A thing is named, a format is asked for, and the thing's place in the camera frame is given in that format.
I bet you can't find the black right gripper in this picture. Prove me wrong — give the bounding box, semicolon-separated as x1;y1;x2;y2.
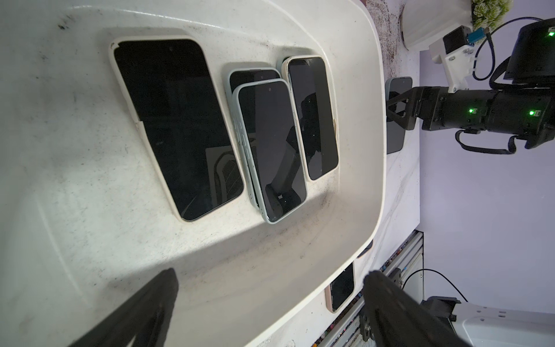
386;87;499;131

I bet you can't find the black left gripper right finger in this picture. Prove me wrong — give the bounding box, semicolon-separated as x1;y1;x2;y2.
363;271;468;346

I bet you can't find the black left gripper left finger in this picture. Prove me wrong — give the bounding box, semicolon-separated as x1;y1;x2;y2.
72;268;179;346

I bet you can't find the black phone tan case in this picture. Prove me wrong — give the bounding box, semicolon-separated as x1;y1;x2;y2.
325;263;355;313

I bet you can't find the black phone beige case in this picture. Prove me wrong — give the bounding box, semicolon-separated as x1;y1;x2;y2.
282;55;339;181

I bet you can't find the white plastic storage box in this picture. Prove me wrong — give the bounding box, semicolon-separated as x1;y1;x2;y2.
1;1;386;346

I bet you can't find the black phone mint case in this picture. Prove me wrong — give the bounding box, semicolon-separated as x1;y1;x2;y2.
232;79;307;224

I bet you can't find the black phone cream case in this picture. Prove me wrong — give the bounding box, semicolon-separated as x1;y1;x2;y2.
113;38;244;221

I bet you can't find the black phone grey case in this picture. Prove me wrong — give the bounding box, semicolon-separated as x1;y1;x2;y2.
384;77;413;155

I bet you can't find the black phone pink case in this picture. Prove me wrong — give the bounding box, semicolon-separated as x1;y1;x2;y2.
357;240;374;259

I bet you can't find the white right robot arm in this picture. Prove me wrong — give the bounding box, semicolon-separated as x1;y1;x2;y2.
386;17;554;155

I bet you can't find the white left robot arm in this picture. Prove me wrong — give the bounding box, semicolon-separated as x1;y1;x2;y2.
73;268;554;346

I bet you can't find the green plant white pot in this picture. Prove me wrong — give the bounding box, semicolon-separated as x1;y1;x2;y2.
400;0;513;51

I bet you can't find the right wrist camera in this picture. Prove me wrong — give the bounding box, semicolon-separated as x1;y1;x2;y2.
429;25;486;93

